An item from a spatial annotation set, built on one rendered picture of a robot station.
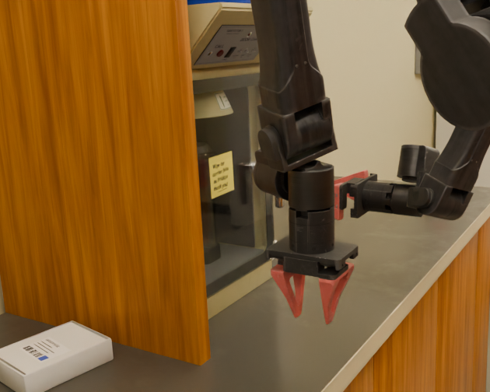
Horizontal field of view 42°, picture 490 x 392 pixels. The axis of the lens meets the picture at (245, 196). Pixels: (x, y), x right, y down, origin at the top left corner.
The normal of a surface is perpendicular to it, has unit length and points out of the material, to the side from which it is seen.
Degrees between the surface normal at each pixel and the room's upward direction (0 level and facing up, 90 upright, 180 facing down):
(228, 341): 0
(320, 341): 0
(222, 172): 90
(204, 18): 90
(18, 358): 0
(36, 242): 90
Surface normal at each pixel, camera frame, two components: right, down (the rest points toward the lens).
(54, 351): -0.05, -0.97
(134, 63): -0.53, 0.22
